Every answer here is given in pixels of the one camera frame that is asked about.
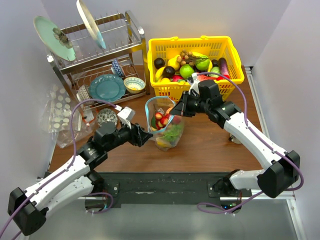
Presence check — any brown grape bunch toy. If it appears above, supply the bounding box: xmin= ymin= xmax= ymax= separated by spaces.
xmin=177 ymin=50 xmax=197 ymax=66

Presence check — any red pepper toy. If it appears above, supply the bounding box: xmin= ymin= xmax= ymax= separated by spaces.
xmin=216 ymin=75 xmax=230 ymax=81

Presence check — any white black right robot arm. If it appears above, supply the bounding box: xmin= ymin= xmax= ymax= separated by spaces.
xmin=169 ymin=80 xmax=300 ymax=198

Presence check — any yellow blue patterned bowl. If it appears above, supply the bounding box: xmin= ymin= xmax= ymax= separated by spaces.
xmin=123 ymin=76 xmax=146 ymax=94

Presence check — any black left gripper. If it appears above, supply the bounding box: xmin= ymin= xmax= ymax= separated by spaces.
xmin=105 ymin=119 xmax=153 ymax=152

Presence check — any green apple toy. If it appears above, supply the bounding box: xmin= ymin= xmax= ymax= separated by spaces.
xmin=195 ymin=56 xmax=212 ymax=71
xmin=179 ymin=64 xmax=195 ymax=79

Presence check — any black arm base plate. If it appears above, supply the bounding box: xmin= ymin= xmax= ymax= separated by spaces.
xmin=74 ymin=172 xmax=252 ymax=210

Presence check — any beige blue-edged plate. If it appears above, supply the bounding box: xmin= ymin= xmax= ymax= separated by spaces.
xmin=76 ymin=0 xmax=106 ymax=50

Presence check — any clear zip bag blue seal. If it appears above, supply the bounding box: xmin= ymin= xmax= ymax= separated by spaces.
xmin=145 ymin=96 xmax=185 ymax=151

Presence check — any dark avocado toy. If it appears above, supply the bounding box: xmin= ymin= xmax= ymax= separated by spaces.
xmin=162 ymin=66 xmax=176 ymax=79
xmin=153 ymin=57 xmax=166 ymax=70

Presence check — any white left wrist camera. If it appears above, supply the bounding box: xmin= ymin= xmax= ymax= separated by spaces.
xmin=115 ymin=105 xmax=136 ymax=129

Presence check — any black white floral bowl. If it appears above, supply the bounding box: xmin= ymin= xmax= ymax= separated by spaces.
xmin=96 ymin=108 xmax=118 ymax=127

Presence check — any polka dot plastic bag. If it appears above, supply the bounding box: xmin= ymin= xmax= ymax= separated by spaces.
xmin=39 ymin=84 xmax=96 ymax=149

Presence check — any green grape bunch toy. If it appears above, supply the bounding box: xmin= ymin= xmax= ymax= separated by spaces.
xmin=163 ymin=124 xmax=184 ymax=145

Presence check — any cream ceramic mug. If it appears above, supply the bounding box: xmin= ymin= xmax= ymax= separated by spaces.
xmin=228 ymin=133 xmax=242 ymax=145

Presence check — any purple eggplant toy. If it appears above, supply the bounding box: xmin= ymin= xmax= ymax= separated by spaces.
xmin=218 ymin=57 xmax=230 ymax=78

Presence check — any yellow plastic basket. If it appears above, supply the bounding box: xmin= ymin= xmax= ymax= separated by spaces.
xmin=146 ymin=35 xmax=245 ymax=107

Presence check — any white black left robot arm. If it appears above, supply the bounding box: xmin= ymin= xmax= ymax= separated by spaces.
xmin=7 ymin=122 xmax=153 ymax=236

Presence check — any steel two-tier dish rack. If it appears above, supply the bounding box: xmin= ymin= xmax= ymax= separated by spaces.
xmin=46 ymin=10 xmax=150 ymax=103

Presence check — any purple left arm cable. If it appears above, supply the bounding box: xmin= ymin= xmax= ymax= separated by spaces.
xmin=0 ymin=99 xmax=121 ymax=240

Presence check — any mint green flower plate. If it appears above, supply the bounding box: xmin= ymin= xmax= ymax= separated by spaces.
xmin=33 ymin=16 xmax=76 ymax=62

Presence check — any red yellow apple toy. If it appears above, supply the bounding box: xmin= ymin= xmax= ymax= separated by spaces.
xmin=172 ymin=115 xmax=182 ymax=125

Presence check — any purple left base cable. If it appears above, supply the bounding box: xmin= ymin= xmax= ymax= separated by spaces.
xmin=84 ymin=191 xmax=115 ymax=215

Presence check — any yellow bell pepper toy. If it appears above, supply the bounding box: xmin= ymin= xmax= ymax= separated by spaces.
xmin=155 ymin=138 xmax=171 ymax=148

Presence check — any teal scalloped plate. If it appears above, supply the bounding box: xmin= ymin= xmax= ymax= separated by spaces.
xmin=88 ymin=74 xmax=126 ymax=103

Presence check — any yellow banana toy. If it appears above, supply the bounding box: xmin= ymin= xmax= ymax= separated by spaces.
xmin=154 ymin=66 xmax=166 ymax=83

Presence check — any blue zigzag bowl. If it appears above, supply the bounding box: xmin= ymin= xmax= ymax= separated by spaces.
xmin=111 ymin=59 xmax=125 ymax=78

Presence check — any yellow pear toy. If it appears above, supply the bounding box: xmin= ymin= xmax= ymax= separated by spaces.
xmin=167 ymin=55 xmax=181 ymax=71

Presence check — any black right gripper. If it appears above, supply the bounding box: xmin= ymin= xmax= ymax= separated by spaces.
xmin=169 ymin=90 xmax=210 ymax=118

